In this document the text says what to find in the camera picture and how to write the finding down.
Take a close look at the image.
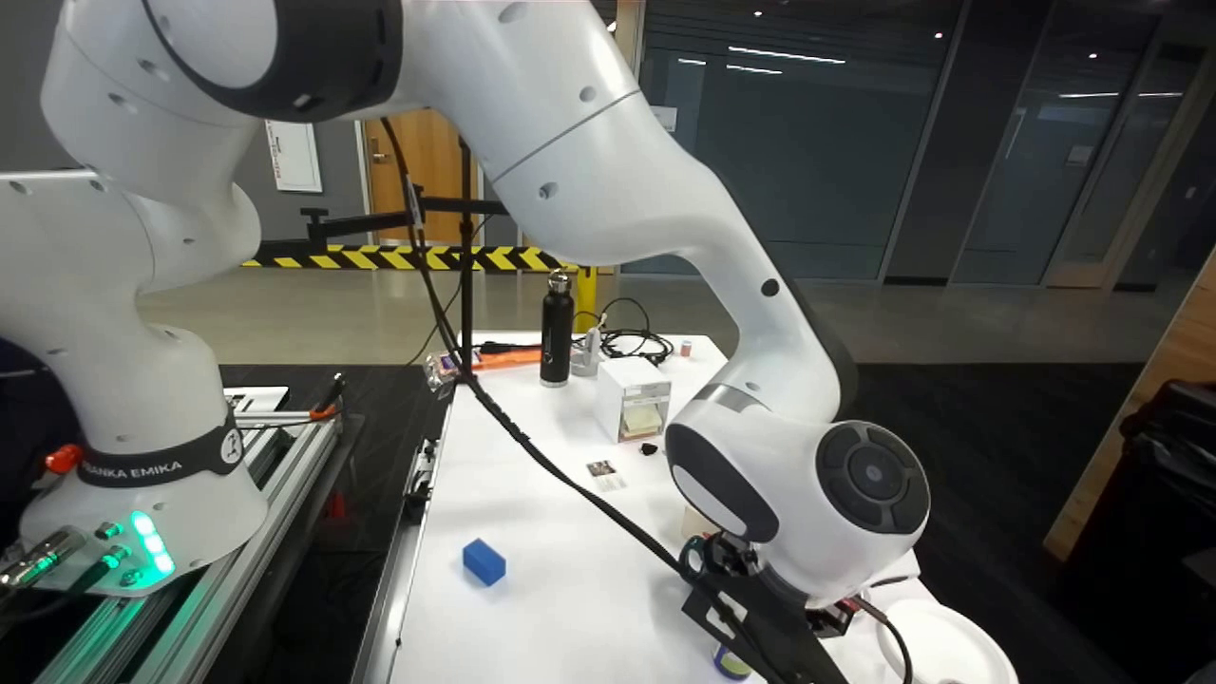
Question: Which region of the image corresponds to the office chair with armrests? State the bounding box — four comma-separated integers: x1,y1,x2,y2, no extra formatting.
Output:
1116,377,1216,547

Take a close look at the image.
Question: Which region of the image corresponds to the white cube box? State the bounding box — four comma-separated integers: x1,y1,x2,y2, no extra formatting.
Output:
594,357,675,443

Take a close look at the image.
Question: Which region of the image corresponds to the red black hand tool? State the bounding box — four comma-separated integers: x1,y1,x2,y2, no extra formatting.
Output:
304,367,348,424

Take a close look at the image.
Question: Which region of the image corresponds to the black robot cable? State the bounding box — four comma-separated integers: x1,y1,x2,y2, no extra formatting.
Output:
375,115,714,585

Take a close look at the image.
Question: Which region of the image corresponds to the white plate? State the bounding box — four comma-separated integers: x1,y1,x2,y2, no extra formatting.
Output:
870,601,1022,684

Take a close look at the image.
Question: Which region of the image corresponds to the aluminium rail frame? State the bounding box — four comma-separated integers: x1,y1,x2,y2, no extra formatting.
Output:
35,383,354,684

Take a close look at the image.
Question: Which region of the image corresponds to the yellow black striped barrier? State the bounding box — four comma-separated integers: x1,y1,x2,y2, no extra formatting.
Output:
238,239,580,277

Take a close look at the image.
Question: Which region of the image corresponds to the black drink bottle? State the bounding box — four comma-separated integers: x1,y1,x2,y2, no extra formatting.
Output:
541,266,576,388

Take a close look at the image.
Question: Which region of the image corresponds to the blue rectangular block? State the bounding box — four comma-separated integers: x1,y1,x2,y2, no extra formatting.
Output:
458,534,508,590

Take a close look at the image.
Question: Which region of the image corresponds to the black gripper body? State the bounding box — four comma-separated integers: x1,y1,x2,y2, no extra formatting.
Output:
681,534,855,684

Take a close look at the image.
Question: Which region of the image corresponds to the orange tool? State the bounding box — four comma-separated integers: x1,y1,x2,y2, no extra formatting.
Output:
470,344,547,377

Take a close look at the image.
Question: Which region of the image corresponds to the black coiled cable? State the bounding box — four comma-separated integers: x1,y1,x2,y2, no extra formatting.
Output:
596,297,675,373

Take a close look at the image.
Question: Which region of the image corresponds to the black camera stand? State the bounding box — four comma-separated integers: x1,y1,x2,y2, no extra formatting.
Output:
301,148,508,388

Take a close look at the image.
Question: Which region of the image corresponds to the white paper sign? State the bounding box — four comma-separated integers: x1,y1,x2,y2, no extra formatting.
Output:
263,117,327,197

